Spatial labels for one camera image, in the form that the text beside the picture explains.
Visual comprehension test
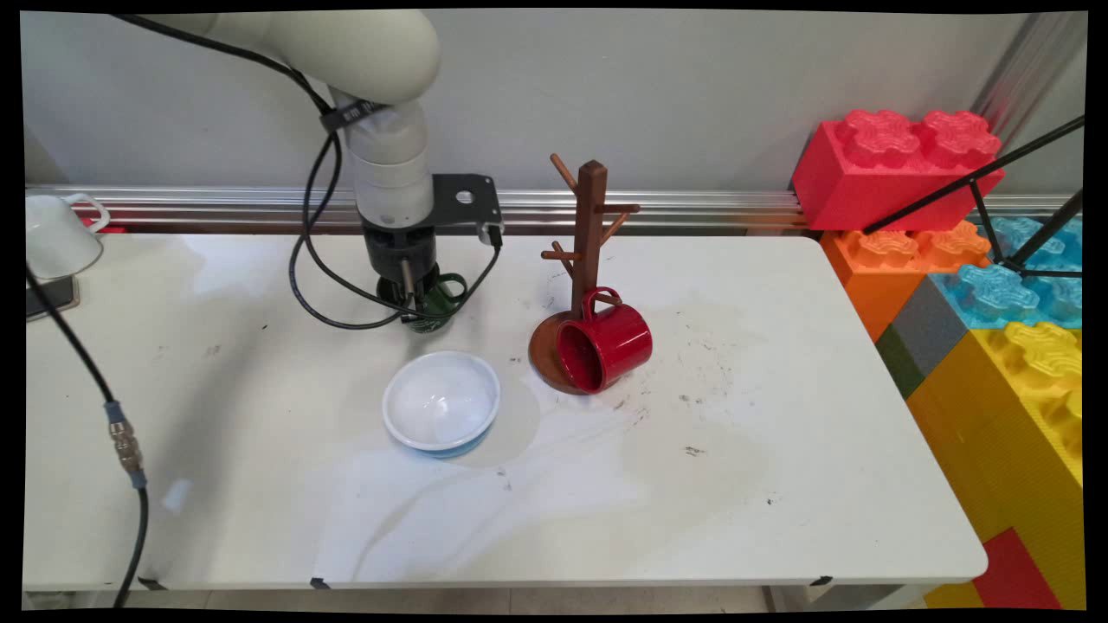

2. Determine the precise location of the green enamel mug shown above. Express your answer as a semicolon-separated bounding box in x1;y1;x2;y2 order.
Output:
405;272;469;335

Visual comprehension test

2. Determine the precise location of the white ceramic mug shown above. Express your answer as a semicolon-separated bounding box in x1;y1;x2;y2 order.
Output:
26;191;113;280

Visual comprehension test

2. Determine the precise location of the black cable with metal connector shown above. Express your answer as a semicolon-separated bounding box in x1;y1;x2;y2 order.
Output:
24;267;151;609

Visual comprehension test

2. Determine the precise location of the giant grey building block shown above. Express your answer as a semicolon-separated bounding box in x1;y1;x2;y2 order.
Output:
890;276;970;378

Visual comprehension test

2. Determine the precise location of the black velcro strap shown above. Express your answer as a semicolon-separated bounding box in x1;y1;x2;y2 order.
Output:
319;100;388;134

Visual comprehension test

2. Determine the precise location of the red enamel mug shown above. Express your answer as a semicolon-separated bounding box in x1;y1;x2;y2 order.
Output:
556;286;654;395

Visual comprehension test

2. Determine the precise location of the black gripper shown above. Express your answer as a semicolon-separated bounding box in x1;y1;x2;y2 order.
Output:
361;222;441;326

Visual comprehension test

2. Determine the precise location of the giant blue building block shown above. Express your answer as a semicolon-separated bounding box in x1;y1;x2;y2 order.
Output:
928;216;1084;332

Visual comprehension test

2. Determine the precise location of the giant orange building block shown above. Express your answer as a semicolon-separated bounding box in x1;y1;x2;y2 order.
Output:
820;222;991;344

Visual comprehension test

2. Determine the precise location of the giant dark green building block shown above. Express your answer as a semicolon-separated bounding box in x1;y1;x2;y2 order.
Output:
874;326;925;401

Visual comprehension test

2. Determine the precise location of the dark smartphone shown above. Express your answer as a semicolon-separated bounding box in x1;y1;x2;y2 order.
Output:
26;275;81;323

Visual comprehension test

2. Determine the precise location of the giant yellow building block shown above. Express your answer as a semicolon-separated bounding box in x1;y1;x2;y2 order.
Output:
905;322;1085;611

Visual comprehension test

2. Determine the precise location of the black camera cable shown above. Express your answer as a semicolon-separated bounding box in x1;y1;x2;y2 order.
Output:
111;12;505;318

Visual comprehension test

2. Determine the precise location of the brown wooden mug tree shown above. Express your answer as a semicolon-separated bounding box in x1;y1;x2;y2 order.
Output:
527;154;644;397

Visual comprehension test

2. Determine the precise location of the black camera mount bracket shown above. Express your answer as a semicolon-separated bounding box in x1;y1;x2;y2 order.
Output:
429;173;506;241

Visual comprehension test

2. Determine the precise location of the black tripod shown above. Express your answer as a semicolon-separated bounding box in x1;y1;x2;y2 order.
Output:
861;115;1085;283

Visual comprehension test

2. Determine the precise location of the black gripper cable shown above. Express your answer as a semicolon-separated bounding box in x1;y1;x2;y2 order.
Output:
287;130;416;331

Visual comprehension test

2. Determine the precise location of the aluminium rail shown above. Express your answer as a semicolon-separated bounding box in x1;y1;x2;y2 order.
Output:
26;182;1083;237

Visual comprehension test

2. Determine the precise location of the flat red building block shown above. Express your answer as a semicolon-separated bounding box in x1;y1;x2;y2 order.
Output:
969;527;1062;611

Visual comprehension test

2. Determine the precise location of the white bowl blue outside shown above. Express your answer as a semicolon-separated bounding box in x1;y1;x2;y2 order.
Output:
382;350;502;459

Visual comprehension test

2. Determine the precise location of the giant red building block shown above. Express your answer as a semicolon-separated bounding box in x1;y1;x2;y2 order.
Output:
790;109;1006;235

